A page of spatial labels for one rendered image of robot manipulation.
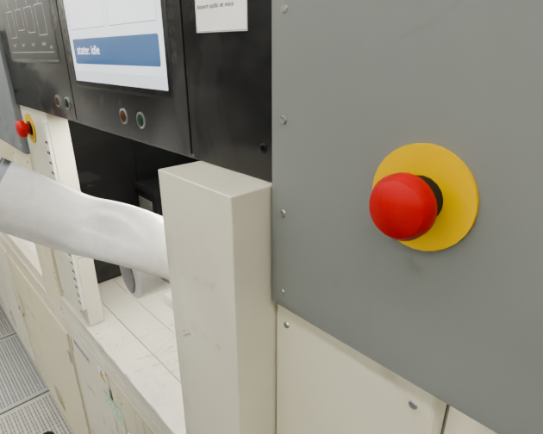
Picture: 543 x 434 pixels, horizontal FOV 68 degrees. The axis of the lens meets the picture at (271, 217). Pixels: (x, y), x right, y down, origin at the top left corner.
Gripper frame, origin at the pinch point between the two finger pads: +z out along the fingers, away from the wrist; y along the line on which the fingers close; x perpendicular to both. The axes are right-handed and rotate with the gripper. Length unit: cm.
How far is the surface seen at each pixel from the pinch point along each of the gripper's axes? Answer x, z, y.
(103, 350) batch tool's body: -33, -30, -28
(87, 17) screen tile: 35.8, -29.3, -7.5
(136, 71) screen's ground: 29.1, -28.5, 5.2
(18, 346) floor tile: -120, -40, -174
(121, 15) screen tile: 35.4, -28.6, 3.1
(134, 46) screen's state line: 32.0, -28.5, 5.3
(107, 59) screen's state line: 30.4, -29.0, -2.9
